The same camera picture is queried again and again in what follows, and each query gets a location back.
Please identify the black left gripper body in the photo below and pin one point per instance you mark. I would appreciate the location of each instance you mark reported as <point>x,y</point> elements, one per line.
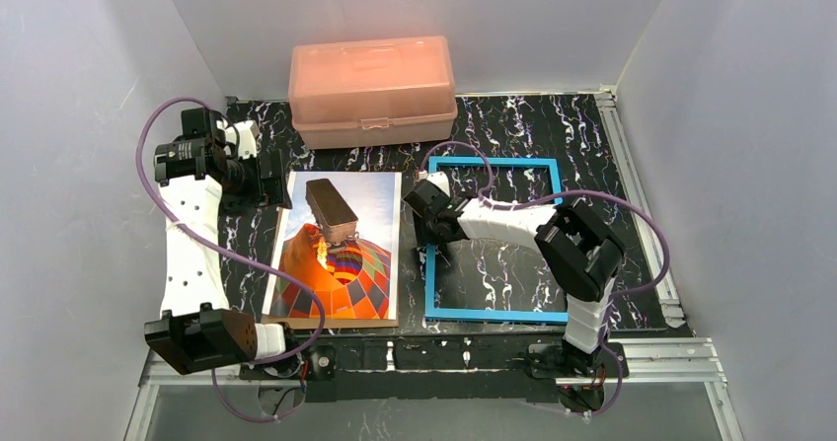
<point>263,181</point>

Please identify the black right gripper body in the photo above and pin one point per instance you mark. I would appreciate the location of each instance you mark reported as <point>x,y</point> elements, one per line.
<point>425,227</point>

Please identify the blue wooden picture frame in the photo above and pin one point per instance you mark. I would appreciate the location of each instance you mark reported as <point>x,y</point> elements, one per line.
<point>432,312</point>

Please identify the hot air balloon photo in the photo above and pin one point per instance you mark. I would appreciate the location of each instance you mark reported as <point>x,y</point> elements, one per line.
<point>335,199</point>

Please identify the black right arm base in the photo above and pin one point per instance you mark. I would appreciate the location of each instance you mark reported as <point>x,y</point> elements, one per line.
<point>580,377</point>

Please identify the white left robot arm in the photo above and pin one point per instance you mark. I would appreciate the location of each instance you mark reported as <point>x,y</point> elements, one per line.
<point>212,167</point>

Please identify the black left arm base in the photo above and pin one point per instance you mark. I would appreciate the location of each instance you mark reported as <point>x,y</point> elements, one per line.
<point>284,366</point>

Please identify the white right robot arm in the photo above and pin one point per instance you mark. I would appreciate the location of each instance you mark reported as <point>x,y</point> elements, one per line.
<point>582,253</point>

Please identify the translucent pink plastic storage box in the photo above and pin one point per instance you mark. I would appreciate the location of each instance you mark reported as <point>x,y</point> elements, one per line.
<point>372,92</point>

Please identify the brown cardboard backing board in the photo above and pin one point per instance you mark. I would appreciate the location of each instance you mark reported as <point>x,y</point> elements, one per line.
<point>355,285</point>

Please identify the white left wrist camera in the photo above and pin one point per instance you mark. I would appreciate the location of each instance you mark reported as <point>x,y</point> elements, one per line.
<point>242,139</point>

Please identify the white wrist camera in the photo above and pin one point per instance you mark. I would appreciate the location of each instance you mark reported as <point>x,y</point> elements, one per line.
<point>242,139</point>
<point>439,179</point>

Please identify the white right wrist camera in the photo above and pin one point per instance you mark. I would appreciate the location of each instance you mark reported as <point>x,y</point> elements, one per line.
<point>439,179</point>

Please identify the aluminium front rail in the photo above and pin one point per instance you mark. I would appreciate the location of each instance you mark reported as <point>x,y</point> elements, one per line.
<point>442,388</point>

